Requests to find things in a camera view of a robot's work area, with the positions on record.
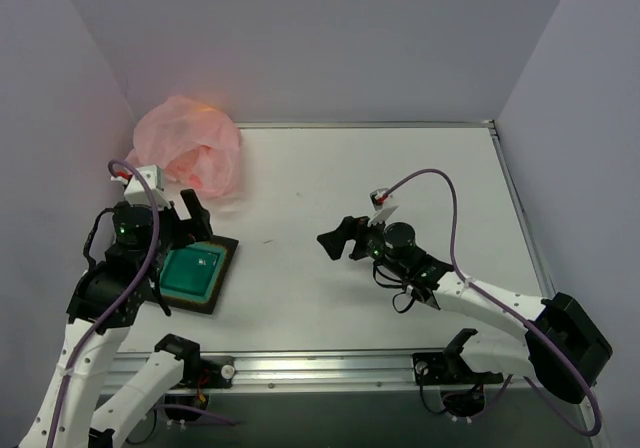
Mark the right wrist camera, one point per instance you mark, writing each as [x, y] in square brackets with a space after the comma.
[384, 206]

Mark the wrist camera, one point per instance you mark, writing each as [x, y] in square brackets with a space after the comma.
[384, 206]
[134, 189]

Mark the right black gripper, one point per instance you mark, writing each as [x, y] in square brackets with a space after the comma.
[360, 240]

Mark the teal square plate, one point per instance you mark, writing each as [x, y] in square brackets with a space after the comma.
[193, 277]

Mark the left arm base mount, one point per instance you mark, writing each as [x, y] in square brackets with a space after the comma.
[190, 397]

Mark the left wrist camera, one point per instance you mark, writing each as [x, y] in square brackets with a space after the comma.
[134, 189]

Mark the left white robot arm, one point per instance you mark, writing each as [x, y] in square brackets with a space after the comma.
[102, 310]

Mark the pink plastic bag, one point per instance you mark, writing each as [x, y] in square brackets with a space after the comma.
[194, 144]

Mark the aluminium rail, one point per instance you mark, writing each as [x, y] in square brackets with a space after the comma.
[362, 125]
[543, 278]
[321, 371]

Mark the front aluminium rail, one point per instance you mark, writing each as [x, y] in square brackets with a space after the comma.
[321, 371]

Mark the right side aluminium rail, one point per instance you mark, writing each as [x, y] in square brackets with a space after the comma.
[543, 278]

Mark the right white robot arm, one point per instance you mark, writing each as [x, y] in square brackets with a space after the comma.
[553, 339]

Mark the back aluminium rail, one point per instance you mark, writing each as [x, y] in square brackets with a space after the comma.
[362, 125]

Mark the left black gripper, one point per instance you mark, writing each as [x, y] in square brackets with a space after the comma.
[185, 225]

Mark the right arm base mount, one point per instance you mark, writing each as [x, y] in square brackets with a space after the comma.
[460, 395]

